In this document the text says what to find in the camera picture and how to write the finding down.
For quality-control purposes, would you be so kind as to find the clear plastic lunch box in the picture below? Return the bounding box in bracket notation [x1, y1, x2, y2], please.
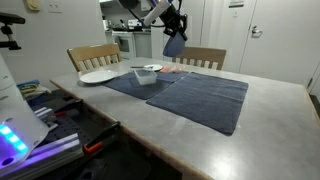
[134, 69, 157, 85]

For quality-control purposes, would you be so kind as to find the light blue bowl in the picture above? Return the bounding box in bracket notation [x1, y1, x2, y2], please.
[163, 32, 185, 57]

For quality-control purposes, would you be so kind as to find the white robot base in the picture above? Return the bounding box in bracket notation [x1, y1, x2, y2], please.
[0, 55, 49, 175]

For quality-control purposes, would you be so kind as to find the small white saucer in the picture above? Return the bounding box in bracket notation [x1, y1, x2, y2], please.
[143, 64, 163, 71]

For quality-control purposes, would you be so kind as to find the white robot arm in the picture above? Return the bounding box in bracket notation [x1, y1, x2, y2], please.
[117, 0, 188, 41]

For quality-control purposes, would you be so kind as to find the wooden chair by door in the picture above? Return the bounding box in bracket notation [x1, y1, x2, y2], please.
[172, 47, 227, 70]

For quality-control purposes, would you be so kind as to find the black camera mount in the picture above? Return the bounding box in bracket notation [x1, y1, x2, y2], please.
[0, 12, 26, 50]

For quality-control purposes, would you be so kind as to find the white door with handle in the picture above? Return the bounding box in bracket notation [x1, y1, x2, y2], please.
[240, 0, 320, 85]

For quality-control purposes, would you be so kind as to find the large white plate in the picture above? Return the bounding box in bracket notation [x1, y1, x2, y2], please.
[80, 70, 117, 84]

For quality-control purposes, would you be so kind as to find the dark blue placemat left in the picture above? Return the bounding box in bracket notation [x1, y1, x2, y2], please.
[147, 72, 249, 136]

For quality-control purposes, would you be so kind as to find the white kitchen stove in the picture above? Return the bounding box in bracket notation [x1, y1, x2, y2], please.
[112, 31, 136, 59]

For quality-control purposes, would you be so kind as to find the wooden chair near stove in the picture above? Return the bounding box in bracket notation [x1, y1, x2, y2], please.
[67, 43, 122, 72]

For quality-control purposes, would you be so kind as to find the black orange clamp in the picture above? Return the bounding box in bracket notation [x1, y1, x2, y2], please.
[82, 122, 120, 154]

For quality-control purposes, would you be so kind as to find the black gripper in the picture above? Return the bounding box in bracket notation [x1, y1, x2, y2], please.
[160, 5, 188, 41]

